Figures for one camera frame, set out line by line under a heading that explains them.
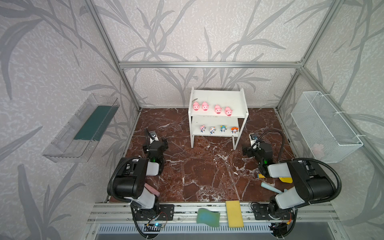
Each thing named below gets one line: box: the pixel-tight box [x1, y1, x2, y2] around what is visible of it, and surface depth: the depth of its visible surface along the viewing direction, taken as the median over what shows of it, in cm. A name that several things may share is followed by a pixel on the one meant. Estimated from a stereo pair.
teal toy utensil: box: [260, 182, 284, 194], surface depth 83 cm
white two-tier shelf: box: [188, 86, 249, 150], surface depth 81 cm
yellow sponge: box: [225, 200, 244, 228], surface depth 74 cm
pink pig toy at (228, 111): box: [225, 106, 233, 117], surface depth 73 cm
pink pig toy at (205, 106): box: [202, 101, 209, 112], surface depth 75 cm
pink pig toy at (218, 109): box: [214, 104, 222, 115], surface depth 74 cm
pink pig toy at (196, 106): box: [192, 101, 200, 111], surface depth 75 cm
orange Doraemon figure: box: [230, 126, 239, 134], surface depth 86 cm
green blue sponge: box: [196, 208, 221, 227], surface depth 72 cm
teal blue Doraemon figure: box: [220, 125, 228, 133], surface depth 86 cm
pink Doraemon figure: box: [199, 124, 206, 133], surface depth 86 cm
